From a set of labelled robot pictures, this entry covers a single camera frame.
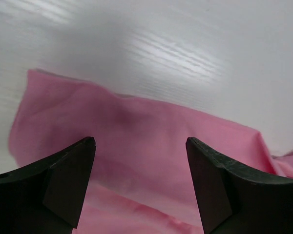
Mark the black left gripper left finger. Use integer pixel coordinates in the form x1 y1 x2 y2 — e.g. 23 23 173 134
0 137 96 234

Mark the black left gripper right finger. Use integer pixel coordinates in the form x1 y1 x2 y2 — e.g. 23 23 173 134
186 137 293 234

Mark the pink t shirt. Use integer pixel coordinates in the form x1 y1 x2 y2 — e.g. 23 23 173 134
9 70 293 234

